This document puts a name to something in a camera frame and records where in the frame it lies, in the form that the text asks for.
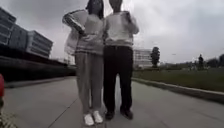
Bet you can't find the grey stone kerb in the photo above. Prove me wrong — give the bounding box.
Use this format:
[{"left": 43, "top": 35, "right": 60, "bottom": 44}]
[{"left": 131, "top": 77, "right": 224, "bottom": 104}]

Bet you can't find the green grass field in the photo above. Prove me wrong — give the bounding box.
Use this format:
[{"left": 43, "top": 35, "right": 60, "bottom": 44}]
[{"left": 132, "top": 68, "right": 224, "bottom": 93}]

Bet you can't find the red object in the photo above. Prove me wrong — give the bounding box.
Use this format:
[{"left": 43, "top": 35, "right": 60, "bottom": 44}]
[{"left": 0, "top": 73, "right": 6, "bottom": 111}]

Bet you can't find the distant row of trees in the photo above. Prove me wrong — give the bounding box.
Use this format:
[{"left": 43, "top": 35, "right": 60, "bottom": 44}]
[{"left": 159, "top": 53, "right": 224, "bottom": 70}]

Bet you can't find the pale distant building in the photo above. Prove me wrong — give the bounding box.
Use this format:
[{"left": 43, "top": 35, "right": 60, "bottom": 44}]
[{"left": 132, "top": 48, "right": 154, "bottom": 70}]

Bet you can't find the grey paved path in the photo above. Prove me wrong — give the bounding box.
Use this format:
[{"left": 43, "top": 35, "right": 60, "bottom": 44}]
[{"left": 0, "top": 75, "right": 224, "bottom": 128}]

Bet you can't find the person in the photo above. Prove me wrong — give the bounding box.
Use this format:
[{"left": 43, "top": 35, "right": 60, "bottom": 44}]
[
  {"left": 61, "top": 0, "right": 107, "bottom": 127},
  {"left": 102, "top": 0, "right": 140, "bottom": 121}
]

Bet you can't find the dark low wall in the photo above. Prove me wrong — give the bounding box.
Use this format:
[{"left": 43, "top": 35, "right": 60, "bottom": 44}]
[{"left": 0, "top": 44, "right": 77, "bottom": 83}]

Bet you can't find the grey multi-storey building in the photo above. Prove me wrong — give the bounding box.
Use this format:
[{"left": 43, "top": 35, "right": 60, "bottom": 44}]
[{"left": 0, "top": 7, "right": 54, "bottom": 60}]

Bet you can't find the dark tree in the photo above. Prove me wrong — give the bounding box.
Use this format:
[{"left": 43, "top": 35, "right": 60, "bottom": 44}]
[
  {"left": 197, "top": 53, "right": 205, "bottom": 70},
  {"left": 150, "top": 46, "right": 161, "bottom": 69}
]

